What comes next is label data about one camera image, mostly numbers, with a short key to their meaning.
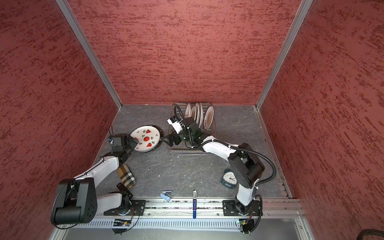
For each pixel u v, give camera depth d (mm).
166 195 772
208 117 1033
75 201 411
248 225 716
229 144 521
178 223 708
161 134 1001
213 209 756
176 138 741
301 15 741
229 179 797
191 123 655
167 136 732
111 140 788
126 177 812
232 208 742
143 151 920
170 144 741
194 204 744
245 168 473
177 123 738
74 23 763
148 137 992
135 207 749
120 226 724
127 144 725
